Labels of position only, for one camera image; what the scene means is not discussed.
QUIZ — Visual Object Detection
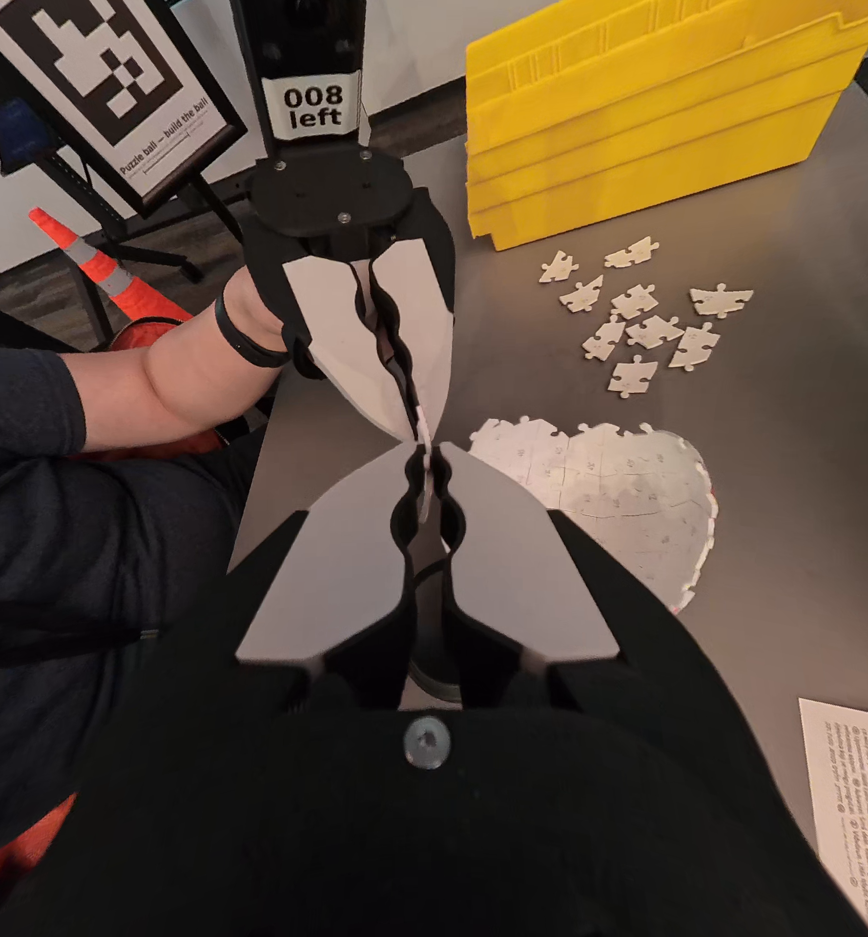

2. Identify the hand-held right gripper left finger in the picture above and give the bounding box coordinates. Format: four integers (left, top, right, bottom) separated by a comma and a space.
235, 441, 429, 707

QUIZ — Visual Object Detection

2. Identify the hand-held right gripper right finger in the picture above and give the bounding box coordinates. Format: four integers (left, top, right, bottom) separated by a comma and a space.
434, 441, 621, 707

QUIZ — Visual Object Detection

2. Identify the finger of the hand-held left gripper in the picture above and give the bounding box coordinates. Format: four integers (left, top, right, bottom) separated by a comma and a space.
284, 252, 424, 444
370, 238, 455, 448

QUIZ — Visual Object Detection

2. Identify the partly built puzzle ball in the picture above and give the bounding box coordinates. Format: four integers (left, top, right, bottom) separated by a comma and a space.
469, 416, 719, 612

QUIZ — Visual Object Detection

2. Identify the single curved jigsaw piece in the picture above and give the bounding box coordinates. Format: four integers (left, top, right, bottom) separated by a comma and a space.
412, 403, 436, 525

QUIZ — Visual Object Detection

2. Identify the pile of white puzzle pieces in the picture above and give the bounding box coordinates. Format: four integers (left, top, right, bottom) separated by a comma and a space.
538, 236, 755, 400

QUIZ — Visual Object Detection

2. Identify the person's left forearm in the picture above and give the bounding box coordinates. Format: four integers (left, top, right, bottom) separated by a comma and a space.
61, 322, 289, 456

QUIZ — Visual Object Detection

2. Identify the black round ball stand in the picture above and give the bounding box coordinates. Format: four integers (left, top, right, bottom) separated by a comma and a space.
403, 560, 466, 705

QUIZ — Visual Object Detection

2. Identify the person's left hand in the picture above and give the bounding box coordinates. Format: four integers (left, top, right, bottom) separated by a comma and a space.
224, 265, 289, 346

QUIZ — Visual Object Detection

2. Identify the black wristband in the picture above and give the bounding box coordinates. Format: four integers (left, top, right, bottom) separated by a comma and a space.
214, 293, 292, 368

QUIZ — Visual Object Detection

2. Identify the black sign stand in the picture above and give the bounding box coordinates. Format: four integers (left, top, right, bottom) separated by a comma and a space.
35, 143, 263, 286

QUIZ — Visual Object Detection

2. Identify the white task sign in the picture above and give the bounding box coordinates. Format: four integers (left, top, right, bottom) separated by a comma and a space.
0, 0, 248, 219

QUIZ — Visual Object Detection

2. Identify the orange traffic cone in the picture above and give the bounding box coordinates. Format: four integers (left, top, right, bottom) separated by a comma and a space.
29, 207, 193, 323

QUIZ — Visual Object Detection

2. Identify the yellow plastic bin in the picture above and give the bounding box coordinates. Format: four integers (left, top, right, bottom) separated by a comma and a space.
465, 0, 868, 251

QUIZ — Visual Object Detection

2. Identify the blue box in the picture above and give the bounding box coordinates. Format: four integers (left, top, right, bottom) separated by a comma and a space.
0, 99, 58, 177

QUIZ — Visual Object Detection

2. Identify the white instruction leaflet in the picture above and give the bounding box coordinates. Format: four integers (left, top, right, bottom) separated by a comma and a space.
799, 697, 868, 937

